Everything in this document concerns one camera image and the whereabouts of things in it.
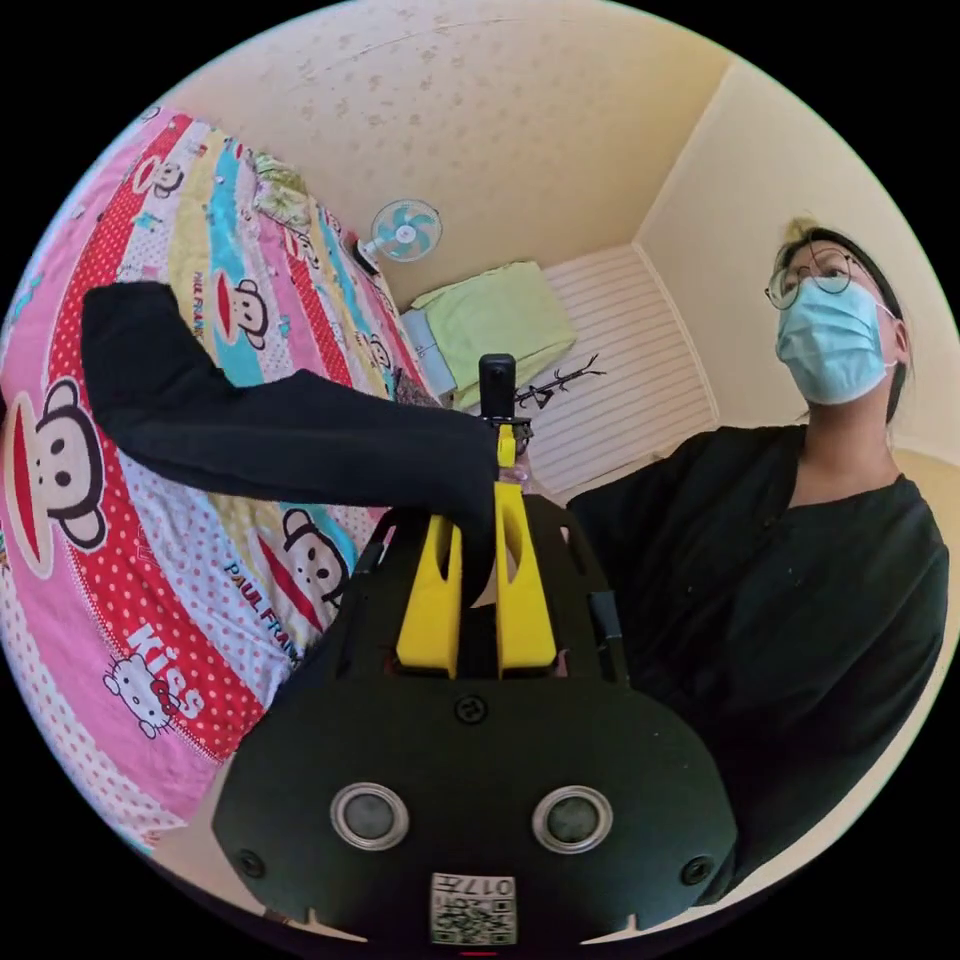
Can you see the person's right hand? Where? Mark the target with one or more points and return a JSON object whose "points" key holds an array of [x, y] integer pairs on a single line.
{"points": [[519, 472]]}

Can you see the person's body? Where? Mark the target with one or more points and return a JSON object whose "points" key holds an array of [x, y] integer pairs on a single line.
{"points": [[787, 600]]}

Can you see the white and teal fan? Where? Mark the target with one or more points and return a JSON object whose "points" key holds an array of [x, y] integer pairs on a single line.
{"points": [[405, 231]]}

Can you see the bed with cartoon printed quilt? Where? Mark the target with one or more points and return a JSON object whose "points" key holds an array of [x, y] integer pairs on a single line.
{"points": [[150, 585]]}

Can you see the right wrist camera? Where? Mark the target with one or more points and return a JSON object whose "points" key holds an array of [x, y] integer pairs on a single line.
{"points": [[496, 386]]}

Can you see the green leaf patterned pillow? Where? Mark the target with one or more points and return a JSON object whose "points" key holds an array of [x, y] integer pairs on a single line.
{"points": [[283, 187]]}

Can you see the light green curtain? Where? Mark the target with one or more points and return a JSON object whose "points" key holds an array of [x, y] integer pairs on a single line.
{"points": [[499, 330]]}

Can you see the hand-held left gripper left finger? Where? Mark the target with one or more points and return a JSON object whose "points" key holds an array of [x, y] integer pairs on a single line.
{"points": [[427, 600]]}

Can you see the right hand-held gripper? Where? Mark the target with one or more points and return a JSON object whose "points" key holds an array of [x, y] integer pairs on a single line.
{"points": [[523, 431]]}

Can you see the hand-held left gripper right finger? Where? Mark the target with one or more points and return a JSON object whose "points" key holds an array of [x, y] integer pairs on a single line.
{"points": [[525, 600]]}

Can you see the black coat stand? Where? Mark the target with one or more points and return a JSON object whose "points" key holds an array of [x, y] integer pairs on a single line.
{"points": [[559, 381]]}

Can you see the black pants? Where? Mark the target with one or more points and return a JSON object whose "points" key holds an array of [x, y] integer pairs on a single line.
{"points": [[300, 442]]}

